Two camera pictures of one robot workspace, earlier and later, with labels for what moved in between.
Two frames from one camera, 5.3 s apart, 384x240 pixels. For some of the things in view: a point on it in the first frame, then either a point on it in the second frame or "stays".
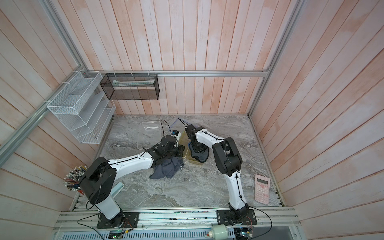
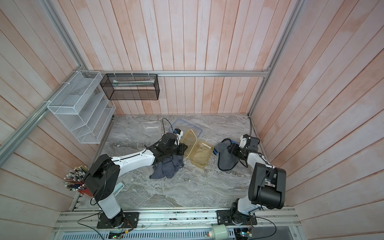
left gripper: (180, 148) stays
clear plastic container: (177, 125) stays
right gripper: (197, 150) -> (234, 149)
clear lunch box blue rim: (149, 134) stays
